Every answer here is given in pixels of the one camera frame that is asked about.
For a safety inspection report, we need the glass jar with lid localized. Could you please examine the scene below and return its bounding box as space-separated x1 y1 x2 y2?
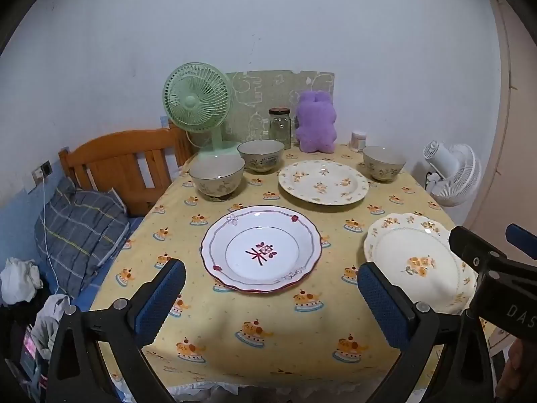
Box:
268 108 292 149

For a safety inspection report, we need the red rimmed white plate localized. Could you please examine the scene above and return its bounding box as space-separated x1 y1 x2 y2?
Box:
200 205 323 294

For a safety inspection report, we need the pile of clothes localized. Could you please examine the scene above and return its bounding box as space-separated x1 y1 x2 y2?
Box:
0 294 73 403

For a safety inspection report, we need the person's right hand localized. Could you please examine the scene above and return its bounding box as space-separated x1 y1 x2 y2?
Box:
495 338 530 400

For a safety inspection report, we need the scalloped floral plate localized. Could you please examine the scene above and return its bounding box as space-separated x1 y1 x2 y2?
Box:
363 213 479 315

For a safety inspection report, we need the white floor fan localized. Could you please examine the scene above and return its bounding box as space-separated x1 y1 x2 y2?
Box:
422 140 482 207

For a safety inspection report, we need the yellow printed tablecloth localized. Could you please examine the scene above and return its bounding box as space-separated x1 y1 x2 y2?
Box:
90 143 504 392

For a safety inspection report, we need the green desk fan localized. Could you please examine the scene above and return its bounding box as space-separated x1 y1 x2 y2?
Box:
163 62 238 164

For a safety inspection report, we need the purple plush toy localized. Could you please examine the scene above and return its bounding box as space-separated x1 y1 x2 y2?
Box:
295 90 339 153

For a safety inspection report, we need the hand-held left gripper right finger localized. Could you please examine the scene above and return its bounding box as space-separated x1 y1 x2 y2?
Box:
356 261 498 403

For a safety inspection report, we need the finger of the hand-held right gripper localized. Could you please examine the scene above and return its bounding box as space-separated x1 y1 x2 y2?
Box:
505 223 537 261
448 226 509 278

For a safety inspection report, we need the grey plaid pillow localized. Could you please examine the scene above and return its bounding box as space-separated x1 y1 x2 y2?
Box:
34 176 131 299

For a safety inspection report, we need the wall socket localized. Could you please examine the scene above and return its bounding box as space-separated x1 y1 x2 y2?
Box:
33 160 53 185

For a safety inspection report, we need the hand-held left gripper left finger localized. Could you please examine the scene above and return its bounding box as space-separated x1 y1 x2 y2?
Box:
45 258 186 403

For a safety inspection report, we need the floral ceramic bowl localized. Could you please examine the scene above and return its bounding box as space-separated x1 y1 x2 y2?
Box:
237 140 285 173
362 146 407 183
189 154 246 201

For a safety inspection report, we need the green printed wall mat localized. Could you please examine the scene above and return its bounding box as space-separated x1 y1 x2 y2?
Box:
227 69 335 144

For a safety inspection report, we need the round floral plate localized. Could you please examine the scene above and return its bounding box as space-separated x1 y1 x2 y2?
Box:
278 160 369 206

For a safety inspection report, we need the beige door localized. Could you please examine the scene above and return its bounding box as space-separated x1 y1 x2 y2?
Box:
461 0 537 236

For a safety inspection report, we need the white crumpled cloth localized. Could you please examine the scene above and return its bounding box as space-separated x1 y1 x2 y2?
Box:
0 257 44 305

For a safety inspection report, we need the wooden headboard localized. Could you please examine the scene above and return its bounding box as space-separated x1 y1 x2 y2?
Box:
59 123 194 217

